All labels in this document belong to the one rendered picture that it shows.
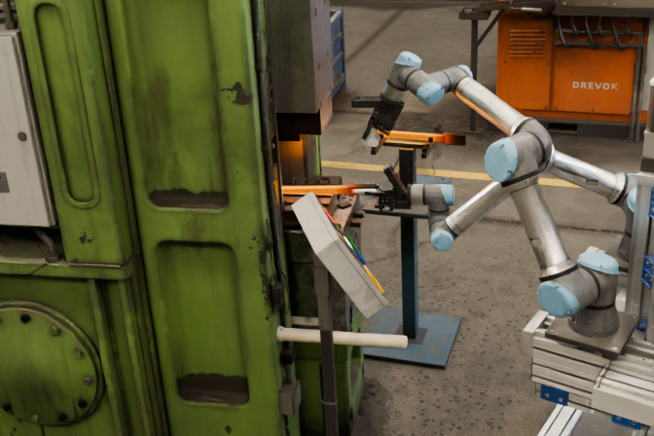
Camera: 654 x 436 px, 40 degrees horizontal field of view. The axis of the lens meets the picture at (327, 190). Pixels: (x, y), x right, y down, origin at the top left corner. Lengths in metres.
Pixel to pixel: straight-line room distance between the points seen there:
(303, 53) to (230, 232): 0.62
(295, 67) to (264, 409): 1.22
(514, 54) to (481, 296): 2.44
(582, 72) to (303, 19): 3.85
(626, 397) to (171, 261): 1.51
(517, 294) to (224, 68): 2.34
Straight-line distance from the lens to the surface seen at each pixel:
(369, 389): 3.87
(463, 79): 2.86
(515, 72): 6.52
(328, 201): 3.19
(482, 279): 4.66
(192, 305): 3.16
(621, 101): 6.53
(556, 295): 2.59
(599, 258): 2.73
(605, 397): 2.73
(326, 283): 2.71
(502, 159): 2.56
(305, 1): 2.85
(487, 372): 3.99
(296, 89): 2.93
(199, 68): 2.78
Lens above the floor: 2.34
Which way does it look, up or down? 24 degrees down
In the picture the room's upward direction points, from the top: 3 degrees counter-clockwise
